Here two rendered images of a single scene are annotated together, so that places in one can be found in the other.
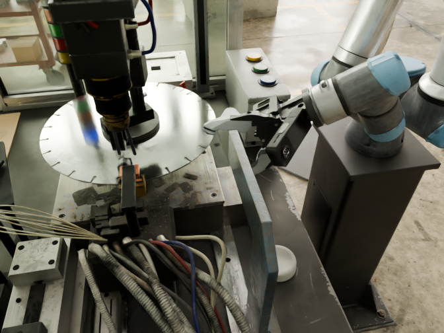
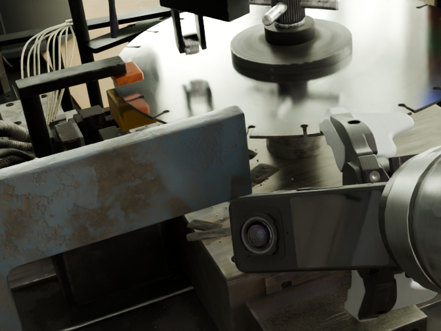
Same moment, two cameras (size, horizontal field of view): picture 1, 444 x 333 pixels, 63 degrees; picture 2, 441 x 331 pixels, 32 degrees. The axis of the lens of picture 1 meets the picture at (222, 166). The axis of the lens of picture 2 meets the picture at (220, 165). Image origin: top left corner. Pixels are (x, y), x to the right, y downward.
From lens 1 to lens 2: 64 cm
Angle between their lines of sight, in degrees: 65
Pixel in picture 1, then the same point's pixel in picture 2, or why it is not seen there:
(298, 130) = (344, 225)
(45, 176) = not seen: hidden behind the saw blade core
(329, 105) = (398, 198)
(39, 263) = (15, 116)
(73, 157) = (172, 37)
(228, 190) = (301, 300)
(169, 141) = (252, 94)
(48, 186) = not seen: hidden behind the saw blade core
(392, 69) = not seen: outside the picture
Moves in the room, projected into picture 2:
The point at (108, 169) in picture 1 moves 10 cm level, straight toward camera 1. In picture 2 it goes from (149, 67) to (47, 102)
